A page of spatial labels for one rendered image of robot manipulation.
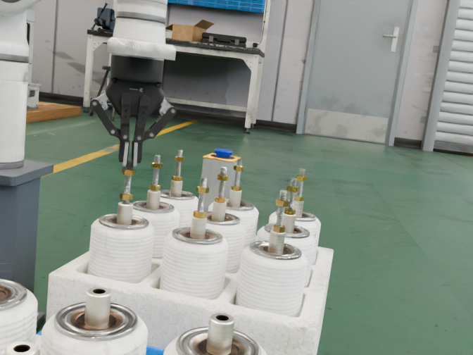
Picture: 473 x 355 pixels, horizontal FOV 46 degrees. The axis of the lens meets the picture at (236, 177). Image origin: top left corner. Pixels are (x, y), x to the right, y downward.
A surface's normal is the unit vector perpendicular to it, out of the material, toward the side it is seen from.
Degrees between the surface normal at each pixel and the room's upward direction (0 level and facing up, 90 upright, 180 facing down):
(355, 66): 90
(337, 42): 90
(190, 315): 90
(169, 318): 90
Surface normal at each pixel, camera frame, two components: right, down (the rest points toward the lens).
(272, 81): -0.11, 0.16
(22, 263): 0.99, 0.14
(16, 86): 0.86, 0.19
